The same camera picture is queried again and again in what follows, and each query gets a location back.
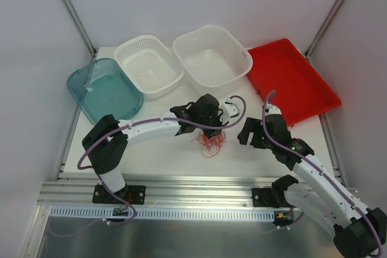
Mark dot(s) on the white plastic tub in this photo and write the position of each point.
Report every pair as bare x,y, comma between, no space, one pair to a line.
214,60

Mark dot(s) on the aluminium frame post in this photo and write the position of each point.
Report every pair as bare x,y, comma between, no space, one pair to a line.
327,21
71,10

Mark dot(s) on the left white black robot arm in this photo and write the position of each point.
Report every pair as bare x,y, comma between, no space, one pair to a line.
106,142

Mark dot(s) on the left aluminium frame post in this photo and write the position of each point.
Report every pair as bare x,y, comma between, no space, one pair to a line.
71,10

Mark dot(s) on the right aluminium frame post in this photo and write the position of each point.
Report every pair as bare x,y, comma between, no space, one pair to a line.
327,21

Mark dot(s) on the red plastic tray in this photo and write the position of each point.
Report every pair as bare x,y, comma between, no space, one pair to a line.
301,93

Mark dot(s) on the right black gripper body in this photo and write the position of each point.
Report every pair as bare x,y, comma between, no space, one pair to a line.
252,133

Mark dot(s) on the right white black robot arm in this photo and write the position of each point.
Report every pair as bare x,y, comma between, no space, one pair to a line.
357,229

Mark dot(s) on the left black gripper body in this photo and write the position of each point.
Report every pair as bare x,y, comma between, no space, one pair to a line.
212,122

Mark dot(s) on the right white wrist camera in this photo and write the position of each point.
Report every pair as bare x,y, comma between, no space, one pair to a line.
270,109

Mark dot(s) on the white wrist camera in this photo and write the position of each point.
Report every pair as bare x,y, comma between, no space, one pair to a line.
228,110
270,109

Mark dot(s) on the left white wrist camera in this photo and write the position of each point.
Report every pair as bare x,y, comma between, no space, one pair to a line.
228,110

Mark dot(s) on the aluminium mounting rail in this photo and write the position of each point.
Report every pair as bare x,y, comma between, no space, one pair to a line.
162,191

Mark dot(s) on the teal transparent plastic tub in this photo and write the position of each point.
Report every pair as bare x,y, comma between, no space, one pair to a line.
102,88

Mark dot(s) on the white slotted cable duct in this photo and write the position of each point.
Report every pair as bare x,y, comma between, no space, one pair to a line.
184,214

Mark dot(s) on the white perforated plastic basket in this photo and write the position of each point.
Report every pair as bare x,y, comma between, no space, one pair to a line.
149,65

